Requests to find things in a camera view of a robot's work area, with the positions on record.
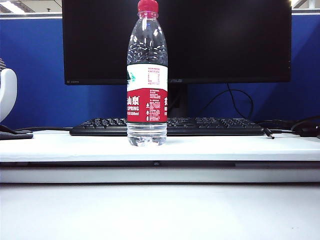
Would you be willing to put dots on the clear plastic water bottle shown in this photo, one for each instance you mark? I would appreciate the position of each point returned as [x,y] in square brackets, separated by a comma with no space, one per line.
[147,75]

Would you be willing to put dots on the red bottle cap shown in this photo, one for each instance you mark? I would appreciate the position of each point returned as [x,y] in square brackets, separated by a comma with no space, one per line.
[148,5]

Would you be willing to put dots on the black monitor stand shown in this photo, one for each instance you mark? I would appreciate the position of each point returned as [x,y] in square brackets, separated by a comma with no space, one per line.
[178,100]

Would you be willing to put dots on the black keyboard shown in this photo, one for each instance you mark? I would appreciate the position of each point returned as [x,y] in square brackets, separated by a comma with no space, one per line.
[212,126]

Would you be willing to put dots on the black computer monitor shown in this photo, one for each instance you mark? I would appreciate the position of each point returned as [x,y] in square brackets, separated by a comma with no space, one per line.
[225,37]

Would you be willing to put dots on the grey cloth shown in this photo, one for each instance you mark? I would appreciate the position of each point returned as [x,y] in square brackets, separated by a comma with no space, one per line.
[12,135]

